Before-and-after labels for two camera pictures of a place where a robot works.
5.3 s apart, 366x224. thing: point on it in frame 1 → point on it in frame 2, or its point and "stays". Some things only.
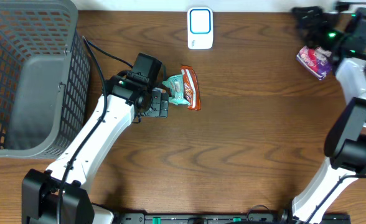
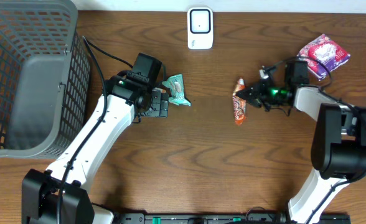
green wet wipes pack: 175,83 stays
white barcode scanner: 200,28 stays
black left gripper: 159,103 stays
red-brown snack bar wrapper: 191,88 → 239,102
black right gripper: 314,14 → 256,93
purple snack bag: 317,60 stays
